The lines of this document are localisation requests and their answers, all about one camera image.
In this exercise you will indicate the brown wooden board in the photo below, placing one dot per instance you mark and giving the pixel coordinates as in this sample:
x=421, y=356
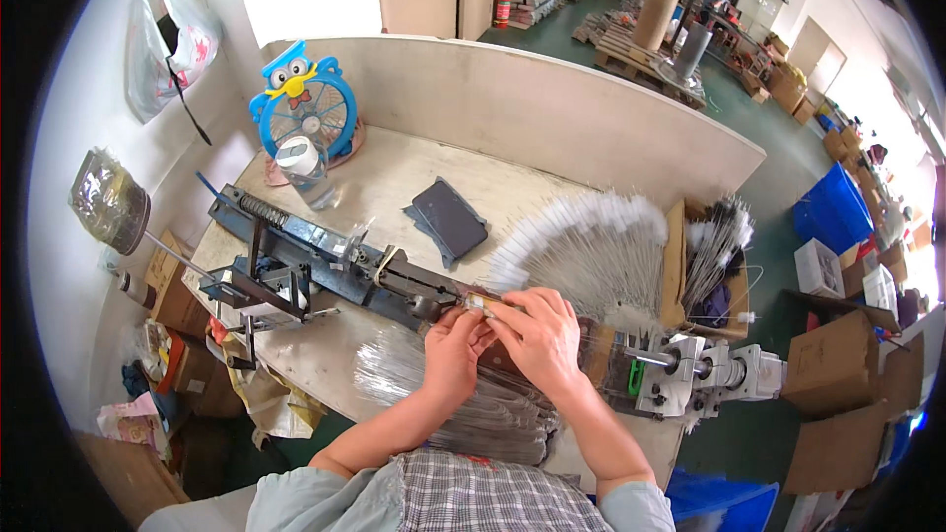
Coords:
x=129, y=476

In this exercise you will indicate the wooden pallet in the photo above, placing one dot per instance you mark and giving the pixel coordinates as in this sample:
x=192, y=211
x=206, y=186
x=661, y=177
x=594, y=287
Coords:
x=643, y=66

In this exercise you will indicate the fan of white-tipped brushes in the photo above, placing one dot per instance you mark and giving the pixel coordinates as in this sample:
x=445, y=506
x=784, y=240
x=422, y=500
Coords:
x=591, y=251

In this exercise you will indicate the large blue plastic crate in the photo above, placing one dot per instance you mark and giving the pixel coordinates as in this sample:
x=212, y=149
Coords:
x=834, y=210

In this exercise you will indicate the single white-tipped brush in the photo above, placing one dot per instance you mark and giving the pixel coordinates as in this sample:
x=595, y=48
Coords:
x=746, y=317

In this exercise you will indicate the red fire extinguisher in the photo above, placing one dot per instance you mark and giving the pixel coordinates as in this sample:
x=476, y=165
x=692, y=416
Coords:
x=502, y=7

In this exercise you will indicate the brown carton with brushes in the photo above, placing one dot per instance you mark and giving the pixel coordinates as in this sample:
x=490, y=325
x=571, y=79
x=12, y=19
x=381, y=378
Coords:
x=702, y=258

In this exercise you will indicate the clear water bottle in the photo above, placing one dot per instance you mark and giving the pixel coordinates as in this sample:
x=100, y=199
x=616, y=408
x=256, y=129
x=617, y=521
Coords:
x=304, y=166

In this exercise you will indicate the person's body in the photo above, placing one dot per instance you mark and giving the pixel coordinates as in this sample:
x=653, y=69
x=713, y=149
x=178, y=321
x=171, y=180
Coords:
x=443, y=495

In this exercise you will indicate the tall cardboard roll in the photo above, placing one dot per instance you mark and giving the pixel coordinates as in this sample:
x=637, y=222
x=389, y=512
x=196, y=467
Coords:
x=656, y=15

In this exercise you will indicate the person's right hand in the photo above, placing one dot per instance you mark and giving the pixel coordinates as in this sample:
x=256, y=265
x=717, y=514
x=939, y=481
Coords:
x=547, y=343

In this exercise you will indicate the row of cartons by wall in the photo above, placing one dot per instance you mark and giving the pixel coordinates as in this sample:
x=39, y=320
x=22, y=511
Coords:
x=787, y=85

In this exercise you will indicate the white plastic bag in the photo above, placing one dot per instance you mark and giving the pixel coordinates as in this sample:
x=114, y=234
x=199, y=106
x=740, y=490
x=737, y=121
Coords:
x=159, y=37

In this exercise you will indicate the blue owl desk fan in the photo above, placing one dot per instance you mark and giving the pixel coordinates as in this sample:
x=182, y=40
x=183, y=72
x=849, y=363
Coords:
x=307, y=107

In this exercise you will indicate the open brown carton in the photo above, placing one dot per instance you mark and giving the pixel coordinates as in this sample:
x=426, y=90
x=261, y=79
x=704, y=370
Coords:
x=835, y=362

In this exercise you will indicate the white motor assembly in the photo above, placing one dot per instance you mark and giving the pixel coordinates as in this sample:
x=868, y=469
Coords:
x=687, y=377

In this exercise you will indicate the person's left hand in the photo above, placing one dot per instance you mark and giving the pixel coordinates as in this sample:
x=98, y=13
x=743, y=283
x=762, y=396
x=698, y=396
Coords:
x=447, y=362

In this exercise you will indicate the heap of bags and clutter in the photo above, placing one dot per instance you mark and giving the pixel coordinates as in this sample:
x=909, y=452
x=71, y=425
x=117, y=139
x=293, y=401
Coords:
x=214, y=384

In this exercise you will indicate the beige partition board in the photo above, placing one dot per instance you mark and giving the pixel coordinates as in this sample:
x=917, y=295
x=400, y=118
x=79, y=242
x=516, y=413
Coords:
x=517, y=111

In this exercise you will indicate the stack of grey goods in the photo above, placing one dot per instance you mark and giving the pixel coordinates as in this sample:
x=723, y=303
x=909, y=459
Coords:
x=536, y=4

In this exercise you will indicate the grey roll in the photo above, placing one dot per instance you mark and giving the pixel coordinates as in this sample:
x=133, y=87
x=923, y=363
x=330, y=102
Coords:
x=692, y=50

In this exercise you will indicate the small brown bottle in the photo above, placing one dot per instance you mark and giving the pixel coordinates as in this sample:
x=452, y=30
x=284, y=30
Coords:
x=139, y=289

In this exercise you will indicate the black phone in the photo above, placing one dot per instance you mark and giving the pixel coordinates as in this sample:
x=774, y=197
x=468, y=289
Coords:
x=451, y=218

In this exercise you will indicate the flat brown carton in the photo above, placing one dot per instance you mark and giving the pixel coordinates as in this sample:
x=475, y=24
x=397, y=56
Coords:
x=839, y=451

